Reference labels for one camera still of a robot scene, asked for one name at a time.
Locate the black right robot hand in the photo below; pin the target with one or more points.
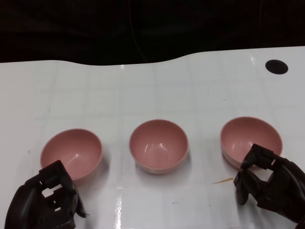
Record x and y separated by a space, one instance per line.
286 190

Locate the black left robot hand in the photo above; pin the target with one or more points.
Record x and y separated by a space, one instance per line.
31 205

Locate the pink plastic bowl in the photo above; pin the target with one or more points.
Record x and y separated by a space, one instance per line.
243 136
71 148
158 143

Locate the small tan sliver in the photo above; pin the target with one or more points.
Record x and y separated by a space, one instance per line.
222 181

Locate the black round table grommet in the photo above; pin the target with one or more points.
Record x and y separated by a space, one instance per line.
276 67

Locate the black backdrop cloth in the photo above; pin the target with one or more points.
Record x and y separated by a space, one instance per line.
71 28

